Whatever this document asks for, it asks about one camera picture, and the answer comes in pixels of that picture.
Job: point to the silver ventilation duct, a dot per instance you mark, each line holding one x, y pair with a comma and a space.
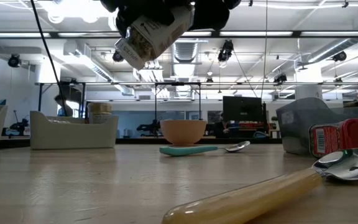
184, 53

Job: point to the black hanging camera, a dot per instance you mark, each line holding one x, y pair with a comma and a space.
280, 78
225, 51
14, 60
339, 56
117, 57

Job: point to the black monitor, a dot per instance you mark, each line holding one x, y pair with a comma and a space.
242, 109

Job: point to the gold lid spice jar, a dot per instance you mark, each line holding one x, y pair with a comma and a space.
99, 112

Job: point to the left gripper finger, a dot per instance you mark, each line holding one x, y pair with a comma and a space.
145, 12
211, 14

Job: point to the peach plastic bowl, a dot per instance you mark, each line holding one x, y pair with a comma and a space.
183, 132

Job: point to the black overhead beam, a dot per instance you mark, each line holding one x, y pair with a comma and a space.
259, 34

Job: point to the white lid bagel seasoning jar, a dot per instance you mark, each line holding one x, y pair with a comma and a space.
154, 39

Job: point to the light grey plastic bin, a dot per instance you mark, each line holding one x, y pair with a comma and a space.
73, 133

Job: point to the black background robot arm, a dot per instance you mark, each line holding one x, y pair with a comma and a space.
149, 127
19, 126

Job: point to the black background station frame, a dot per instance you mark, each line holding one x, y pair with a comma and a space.
155, 99

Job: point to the black metal table frame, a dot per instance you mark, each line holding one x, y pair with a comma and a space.
135, 141

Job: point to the dark grey plastic bin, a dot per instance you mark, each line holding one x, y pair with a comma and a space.
300, 124

